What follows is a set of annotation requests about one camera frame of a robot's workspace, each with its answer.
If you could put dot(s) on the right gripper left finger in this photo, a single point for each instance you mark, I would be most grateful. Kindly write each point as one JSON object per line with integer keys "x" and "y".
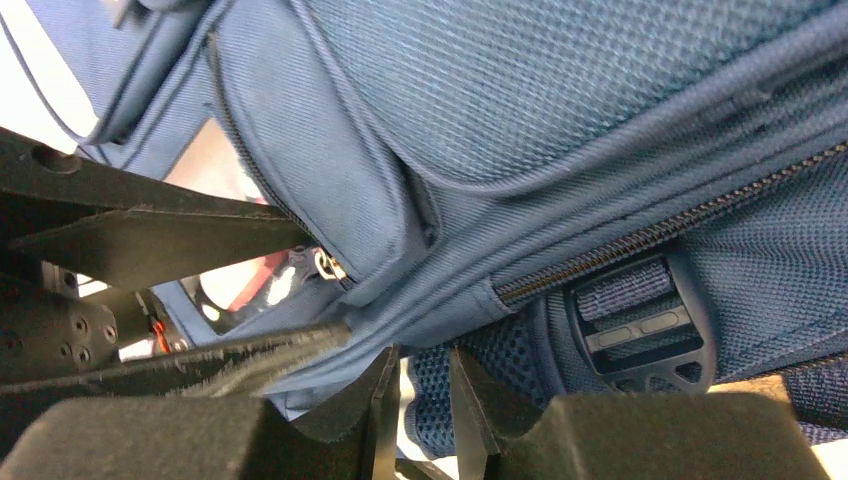
{"x": 350, "y": 436}

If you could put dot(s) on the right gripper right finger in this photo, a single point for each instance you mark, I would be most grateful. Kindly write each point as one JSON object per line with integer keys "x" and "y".
{"x": 502, "y": 435}

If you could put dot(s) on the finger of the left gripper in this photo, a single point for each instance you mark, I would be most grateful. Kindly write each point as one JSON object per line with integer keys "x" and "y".
{"x": 245, "y": 365}
{"x": 124, "y": 229}

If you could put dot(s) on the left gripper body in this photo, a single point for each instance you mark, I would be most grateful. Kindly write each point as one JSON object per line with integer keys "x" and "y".
{"x": 49, "y": 330}

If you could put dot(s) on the pink eraser stick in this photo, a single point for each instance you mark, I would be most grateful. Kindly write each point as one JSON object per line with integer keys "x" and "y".
{"x": 267, "y": 279}

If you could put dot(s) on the navy blue student backpack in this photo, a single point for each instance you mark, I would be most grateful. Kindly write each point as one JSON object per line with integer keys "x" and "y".
{"x": 499, "y": 173}

